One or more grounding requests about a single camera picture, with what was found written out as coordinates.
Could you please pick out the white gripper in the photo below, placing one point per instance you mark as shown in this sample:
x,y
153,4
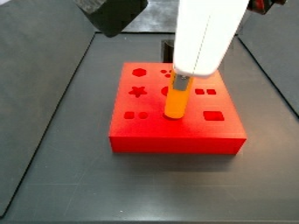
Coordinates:
x,y
206,26

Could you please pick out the orange oval peg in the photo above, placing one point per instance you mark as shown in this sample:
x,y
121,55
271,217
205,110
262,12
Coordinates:
x,y
177,100

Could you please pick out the black curved holder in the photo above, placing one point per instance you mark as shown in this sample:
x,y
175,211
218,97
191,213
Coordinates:
x,y
167,51

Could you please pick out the red shape sorter block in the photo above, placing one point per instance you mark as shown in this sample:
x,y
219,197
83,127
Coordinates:
x,y
209,130

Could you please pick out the dark red robot part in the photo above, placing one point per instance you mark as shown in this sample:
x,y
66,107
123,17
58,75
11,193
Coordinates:
x,y
261,6

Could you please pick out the black camera box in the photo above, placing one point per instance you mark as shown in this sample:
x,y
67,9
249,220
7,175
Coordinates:
x,y
111,15

